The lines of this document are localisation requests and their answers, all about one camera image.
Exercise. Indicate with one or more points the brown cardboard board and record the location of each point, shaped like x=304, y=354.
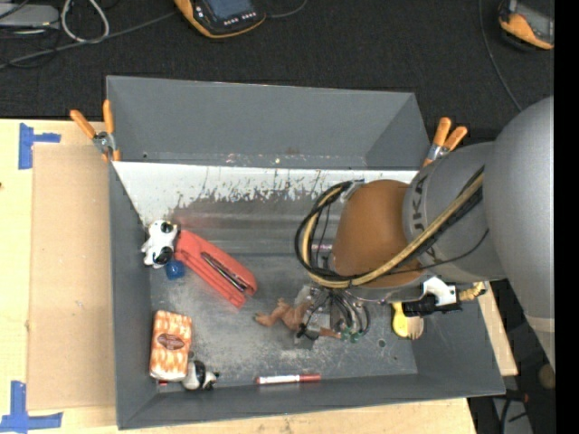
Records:
x=68, y=265

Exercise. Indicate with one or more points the grey metal bin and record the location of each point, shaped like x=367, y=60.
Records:
x=253, y=120

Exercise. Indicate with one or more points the red and white marker pen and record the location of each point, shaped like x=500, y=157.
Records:
x=285, y=379

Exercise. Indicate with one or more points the black and white toy animal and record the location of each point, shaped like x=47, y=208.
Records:
x=197, y=376

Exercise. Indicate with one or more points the orange patterned packet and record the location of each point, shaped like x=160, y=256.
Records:
x=170, y=345

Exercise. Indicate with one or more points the black cylinder on white bracket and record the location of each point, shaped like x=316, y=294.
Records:
x=425, y=306

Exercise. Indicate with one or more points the black and white toy cow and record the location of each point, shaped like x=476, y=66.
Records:
x=159, y=241

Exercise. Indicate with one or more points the yellow brush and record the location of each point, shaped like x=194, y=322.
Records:
x=405, y=326

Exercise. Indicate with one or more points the tan toy figure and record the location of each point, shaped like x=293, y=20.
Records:
x=284, y=316

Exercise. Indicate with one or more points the red-orange stapler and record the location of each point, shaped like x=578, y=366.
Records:
x=203, y=260

